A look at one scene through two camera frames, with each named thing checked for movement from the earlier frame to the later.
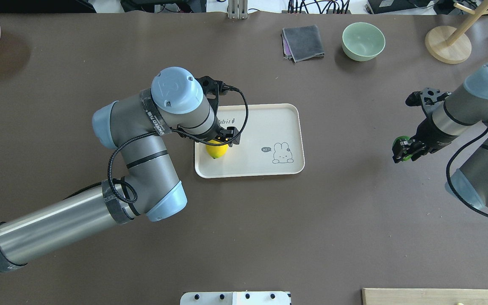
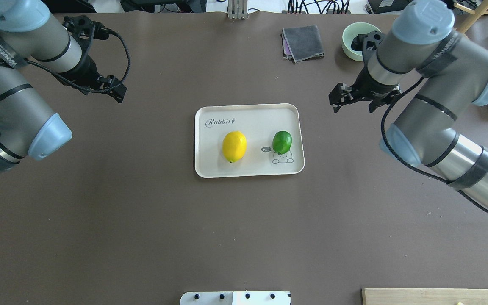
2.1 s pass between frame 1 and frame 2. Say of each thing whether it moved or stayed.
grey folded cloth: stayed
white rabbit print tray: stayed
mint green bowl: stayed
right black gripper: moved
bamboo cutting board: stayed
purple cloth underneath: stayed
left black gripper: moved
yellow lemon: moved
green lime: moved
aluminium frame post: stayed
